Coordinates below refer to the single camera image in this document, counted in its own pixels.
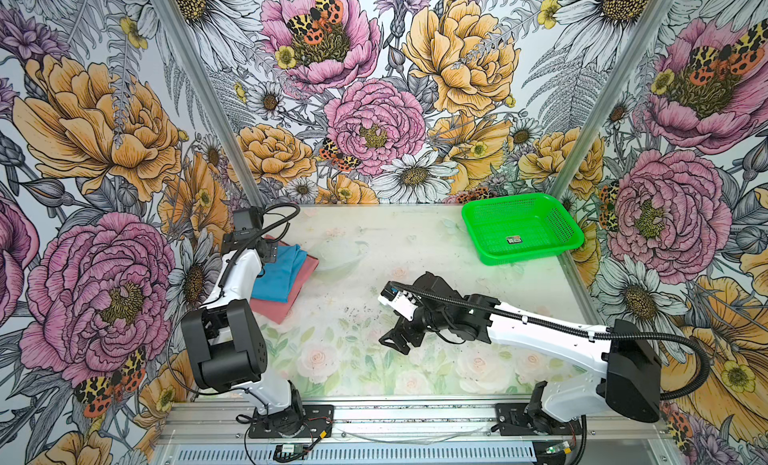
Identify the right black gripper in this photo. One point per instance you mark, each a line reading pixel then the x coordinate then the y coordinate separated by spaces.
pixel 400 344

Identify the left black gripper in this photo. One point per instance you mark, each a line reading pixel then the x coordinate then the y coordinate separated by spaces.
pixel 270 257

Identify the blue t shirt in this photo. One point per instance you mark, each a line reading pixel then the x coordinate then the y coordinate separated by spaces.
pixel 277 281

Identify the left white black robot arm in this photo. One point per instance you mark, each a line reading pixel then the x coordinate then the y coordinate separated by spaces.
pixel 226 349

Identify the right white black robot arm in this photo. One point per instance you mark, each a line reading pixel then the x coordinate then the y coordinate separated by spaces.
pixel 620 369

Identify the folded red t shirt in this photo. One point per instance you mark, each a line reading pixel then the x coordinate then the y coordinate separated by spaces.
pixel 277 312

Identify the green plastic basket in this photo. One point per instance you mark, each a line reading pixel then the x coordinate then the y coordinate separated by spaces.
pixel 545 226

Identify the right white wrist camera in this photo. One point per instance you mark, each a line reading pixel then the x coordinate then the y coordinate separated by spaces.
pixel 403 303

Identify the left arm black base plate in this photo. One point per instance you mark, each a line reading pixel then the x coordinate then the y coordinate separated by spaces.
pixel 308 424

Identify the white slotted cable duct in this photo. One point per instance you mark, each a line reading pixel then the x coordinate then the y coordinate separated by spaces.
pixel 365 453

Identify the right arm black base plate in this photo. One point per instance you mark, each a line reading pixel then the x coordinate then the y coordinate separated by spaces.
pixel 514 419

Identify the aluminium front rail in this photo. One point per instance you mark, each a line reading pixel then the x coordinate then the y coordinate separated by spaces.
pixel 384 418

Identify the left aluminium corner post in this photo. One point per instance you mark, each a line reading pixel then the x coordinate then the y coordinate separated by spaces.
pixel 190 60

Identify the aluminium corner post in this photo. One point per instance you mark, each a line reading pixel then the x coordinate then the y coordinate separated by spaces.
pixel 638 42
pixel 190 60

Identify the right aluminium corner post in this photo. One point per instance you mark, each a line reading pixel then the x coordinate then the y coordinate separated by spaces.
pixel 638 42

